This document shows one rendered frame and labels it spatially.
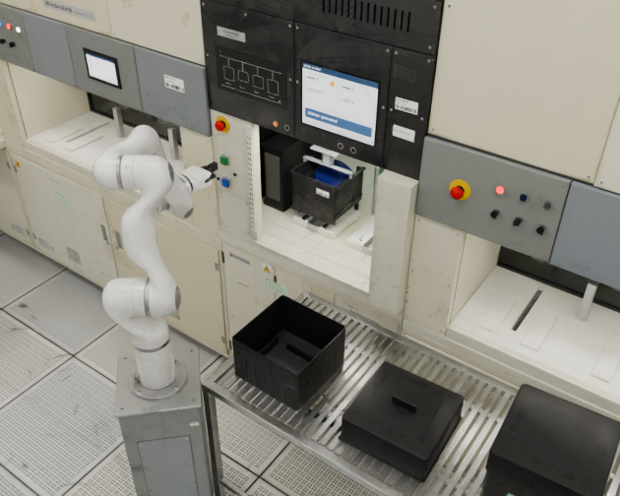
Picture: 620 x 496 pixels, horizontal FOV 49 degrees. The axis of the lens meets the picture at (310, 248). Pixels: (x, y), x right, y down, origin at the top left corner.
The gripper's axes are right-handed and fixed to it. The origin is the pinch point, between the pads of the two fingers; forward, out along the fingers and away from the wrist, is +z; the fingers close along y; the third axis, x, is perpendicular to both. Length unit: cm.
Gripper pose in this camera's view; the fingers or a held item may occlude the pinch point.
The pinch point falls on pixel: (213, 167)
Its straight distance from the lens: 262.4
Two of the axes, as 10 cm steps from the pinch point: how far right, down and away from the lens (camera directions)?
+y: 8.2, 3.5, -4.6
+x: 0.1, -8.0, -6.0
